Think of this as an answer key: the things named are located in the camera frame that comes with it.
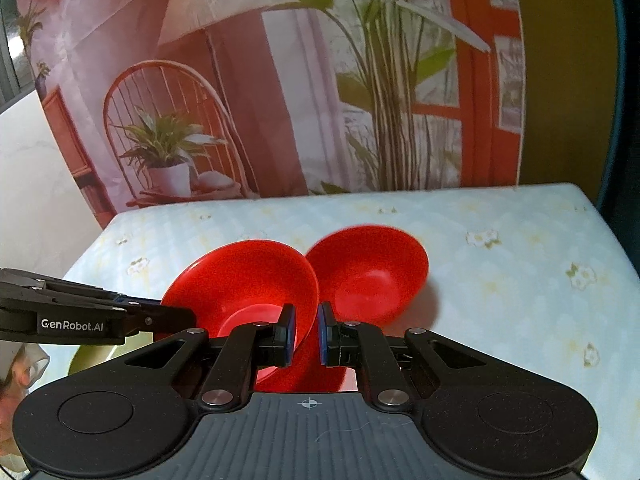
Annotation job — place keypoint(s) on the floral tablecloth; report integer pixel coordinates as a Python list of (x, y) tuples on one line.
[(500, 285)]

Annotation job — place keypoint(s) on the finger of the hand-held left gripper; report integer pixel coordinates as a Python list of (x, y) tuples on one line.
[(165, 317)]

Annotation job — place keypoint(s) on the person's left hand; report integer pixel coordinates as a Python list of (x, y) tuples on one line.
[(15, 375)]

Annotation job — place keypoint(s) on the window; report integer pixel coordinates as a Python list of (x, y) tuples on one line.
[(12, 60)]

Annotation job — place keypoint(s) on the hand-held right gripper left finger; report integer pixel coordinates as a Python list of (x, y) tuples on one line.
[(289, 335)]

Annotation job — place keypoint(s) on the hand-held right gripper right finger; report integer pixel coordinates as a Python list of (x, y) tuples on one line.
[(323, 335)]

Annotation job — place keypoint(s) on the teal curtain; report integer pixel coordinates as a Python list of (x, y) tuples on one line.
[(630, 110)]

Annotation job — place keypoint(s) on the red bowl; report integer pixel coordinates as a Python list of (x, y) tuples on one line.
[(375, 275), (245, 280)]

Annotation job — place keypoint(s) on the printed room scene backdrop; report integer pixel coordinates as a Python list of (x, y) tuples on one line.
[(250, 85)]

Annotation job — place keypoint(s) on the green plate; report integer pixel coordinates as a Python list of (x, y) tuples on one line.
[(95, 357)]

